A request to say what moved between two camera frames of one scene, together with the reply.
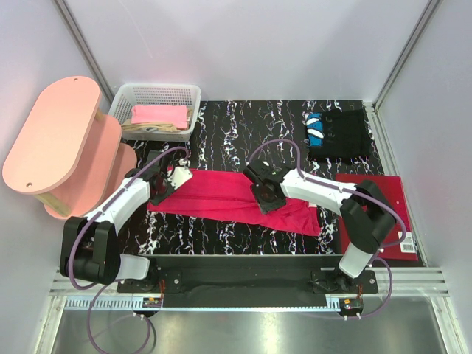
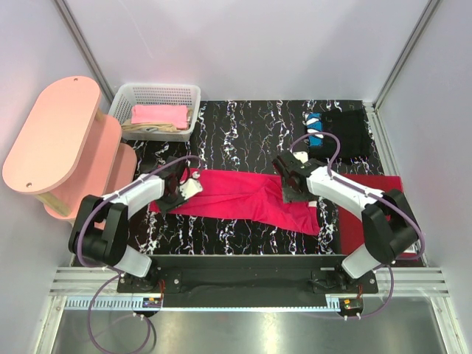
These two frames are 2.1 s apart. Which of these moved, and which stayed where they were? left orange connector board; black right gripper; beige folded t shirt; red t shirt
Moved: black right gripper
Stayed: left orange connector board; red t shirt; beige folded t shirt
